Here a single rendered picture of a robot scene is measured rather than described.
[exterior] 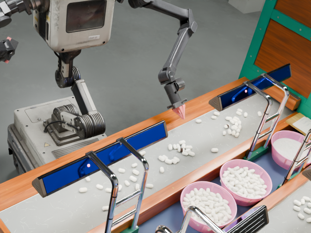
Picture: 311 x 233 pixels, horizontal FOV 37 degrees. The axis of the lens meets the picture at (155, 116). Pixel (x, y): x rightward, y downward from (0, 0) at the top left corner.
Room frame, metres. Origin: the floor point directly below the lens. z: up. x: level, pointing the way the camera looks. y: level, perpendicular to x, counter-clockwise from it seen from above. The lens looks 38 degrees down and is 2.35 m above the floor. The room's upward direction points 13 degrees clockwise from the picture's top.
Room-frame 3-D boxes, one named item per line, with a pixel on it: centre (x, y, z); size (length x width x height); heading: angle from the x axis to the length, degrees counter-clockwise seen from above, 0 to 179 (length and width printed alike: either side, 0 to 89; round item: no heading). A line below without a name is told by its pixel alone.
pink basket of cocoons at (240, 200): (1.67, -0.51, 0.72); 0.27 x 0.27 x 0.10
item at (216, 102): (2.05, -0.47, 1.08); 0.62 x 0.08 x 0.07; 140
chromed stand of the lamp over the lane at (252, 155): (2.00, -0.53, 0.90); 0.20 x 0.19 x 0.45; 140
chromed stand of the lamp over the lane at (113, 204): (1.26, 0.10, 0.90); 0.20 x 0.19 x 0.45; 140
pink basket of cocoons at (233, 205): (1.45, -0.33, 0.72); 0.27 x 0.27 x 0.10
